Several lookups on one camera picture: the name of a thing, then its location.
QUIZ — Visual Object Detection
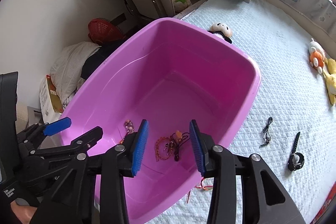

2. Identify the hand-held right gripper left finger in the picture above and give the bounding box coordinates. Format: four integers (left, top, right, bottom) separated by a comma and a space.
31, 119, 150, 224

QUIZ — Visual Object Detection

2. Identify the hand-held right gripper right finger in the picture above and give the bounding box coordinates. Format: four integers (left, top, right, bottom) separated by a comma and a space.
189, 119, 306, 224

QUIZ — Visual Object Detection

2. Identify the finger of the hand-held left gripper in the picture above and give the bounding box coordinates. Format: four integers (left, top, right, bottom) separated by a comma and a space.
17, 117, 72, 153
29, 126, 104, 161

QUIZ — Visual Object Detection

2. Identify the black cord charm strap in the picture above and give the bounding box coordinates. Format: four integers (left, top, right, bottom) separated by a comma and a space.
169, 132, 191, 162

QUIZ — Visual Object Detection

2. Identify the orange braided bracelet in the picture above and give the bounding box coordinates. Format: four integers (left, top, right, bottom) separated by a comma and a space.
155, 136, 174, 163

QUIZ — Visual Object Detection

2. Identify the pink brown beaded bracelet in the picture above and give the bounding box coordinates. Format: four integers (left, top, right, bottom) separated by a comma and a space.
119, 119, 136, 144

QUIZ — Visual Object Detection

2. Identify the purple plastic bin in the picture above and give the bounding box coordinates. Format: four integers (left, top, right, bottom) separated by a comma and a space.
58, 17, 262, 224

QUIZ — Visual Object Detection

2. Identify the person's left hand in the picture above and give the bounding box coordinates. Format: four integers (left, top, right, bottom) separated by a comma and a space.
9, 202, 38, 224

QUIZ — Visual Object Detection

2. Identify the white bag with gold packet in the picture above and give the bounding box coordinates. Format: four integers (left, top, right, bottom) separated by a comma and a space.
39, 74, 65, 123

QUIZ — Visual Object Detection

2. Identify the grey pillow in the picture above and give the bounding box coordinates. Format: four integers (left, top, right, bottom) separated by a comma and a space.
50, 42, 101, 106

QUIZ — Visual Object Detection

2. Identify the dark clothing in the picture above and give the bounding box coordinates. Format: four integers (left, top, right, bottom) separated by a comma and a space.
80, 39, 126, 81

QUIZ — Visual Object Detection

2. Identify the black wrist watch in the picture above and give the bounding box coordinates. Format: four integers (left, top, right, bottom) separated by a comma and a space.
287, 132, 305, 171

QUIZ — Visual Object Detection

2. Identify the red plastic basket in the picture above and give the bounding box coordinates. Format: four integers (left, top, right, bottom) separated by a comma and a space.
87, 18, 126, 44

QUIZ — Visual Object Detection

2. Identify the white quilted bedspread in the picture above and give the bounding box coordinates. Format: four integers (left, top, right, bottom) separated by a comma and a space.
126, 0, 336, 224

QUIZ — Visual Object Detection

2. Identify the panda plush toy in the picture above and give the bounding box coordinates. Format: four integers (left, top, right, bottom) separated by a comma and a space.
209, 22, 234, 44

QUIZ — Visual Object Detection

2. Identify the orange white plush toy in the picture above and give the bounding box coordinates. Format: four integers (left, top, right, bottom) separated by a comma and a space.
308, 38, 326, 75

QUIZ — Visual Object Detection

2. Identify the yellow plush toy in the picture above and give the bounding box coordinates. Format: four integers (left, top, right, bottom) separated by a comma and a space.
322, 57, 336, 105

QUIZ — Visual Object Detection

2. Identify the red string bracelet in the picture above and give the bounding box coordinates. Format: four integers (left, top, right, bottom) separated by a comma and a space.
186, 178, 214, 205

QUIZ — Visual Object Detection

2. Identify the thin black cord necklace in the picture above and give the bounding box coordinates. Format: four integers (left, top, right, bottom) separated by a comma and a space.
259, 116, 273, 148

